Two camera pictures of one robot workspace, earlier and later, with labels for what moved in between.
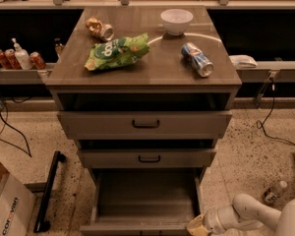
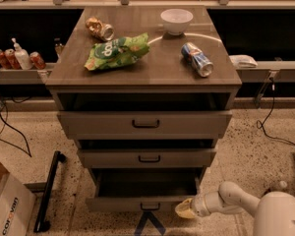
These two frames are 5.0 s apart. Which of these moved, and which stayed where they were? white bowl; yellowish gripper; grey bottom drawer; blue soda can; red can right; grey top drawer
Moved: grey bottom drawer; yellowish gripper
Stayed: grey top drawer; blue soda can; white bowl; red can right
